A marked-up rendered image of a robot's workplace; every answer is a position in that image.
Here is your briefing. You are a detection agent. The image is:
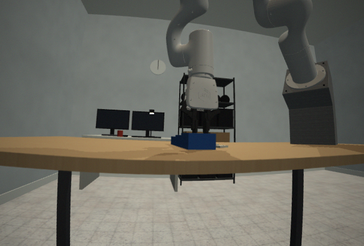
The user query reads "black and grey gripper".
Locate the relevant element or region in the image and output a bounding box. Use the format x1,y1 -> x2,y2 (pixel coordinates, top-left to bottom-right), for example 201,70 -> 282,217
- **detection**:
180,75 -> 220,134

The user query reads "blue rack of three bins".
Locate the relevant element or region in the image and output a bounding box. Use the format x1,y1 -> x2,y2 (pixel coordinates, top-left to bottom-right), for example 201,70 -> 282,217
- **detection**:
171,133 -> 216,150

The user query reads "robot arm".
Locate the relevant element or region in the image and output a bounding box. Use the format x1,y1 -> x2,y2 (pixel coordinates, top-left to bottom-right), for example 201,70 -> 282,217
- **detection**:
166,0 -> 326,90

